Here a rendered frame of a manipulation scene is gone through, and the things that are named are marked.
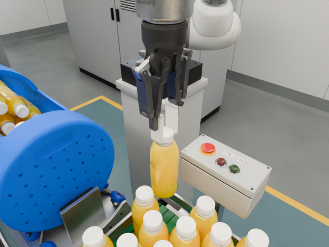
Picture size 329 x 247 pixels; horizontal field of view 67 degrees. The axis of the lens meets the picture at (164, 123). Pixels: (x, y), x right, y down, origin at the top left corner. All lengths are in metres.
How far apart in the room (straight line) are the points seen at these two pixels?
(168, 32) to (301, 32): 2.80
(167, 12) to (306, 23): 2.79
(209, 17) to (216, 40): 0.11
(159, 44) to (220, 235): 0.36
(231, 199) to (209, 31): 0.67
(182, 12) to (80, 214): 0.49
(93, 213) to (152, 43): 0.45
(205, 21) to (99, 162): 0.67
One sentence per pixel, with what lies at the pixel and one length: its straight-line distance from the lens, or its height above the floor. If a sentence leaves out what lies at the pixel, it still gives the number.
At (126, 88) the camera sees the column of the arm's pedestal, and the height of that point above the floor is 0.99.
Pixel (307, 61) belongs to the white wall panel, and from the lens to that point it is 3.19.
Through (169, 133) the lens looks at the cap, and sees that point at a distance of 0.52.
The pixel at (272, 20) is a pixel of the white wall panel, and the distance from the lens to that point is 3.22.
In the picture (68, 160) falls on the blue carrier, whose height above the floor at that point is 1.14.
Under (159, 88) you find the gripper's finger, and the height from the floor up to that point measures 1.32.
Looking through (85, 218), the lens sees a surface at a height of 0.99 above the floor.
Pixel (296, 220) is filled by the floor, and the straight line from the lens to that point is 2.04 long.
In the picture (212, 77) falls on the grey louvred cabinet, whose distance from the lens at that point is 2.48.
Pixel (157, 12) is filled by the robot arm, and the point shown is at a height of 1.45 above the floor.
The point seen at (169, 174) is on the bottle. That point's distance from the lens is 0.57.
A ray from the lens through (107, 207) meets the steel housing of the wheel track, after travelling 0.76.
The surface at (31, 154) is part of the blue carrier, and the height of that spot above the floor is 1.20.
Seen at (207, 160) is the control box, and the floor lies 1.10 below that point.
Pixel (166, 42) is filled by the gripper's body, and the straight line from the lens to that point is 0.40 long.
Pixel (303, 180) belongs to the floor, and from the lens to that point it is 2.33.
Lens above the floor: 1.53
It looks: 35 degrees down
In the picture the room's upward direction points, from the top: straight up
